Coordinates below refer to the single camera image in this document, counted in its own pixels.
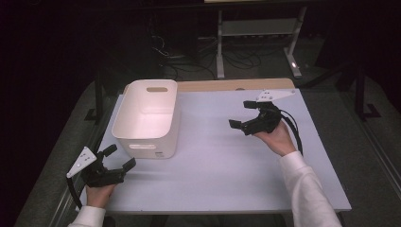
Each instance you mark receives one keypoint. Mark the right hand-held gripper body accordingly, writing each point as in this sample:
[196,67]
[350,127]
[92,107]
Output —
[265,121]

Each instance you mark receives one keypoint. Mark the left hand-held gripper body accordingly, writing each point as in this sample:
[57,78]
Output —
[101,176]

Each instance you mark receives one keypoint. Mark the white plastic bin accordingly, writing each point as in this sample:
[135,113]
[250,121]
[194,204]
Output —
[148,116]

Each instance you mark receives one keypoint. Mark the person's left hand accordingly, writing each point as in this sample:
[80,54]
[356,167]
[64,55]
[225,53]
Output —
[99,195]

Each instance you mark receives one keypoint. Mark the person's right hand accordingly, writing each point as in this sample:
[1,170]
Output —
[279,140]

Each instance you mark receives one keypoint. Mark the black metal stand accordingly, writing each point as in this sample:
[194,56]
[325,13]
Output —
[360,94]
[98,94]

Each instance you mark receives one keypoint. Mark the white metal stand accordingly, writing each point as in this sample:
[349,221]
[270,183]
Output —
[261,28]

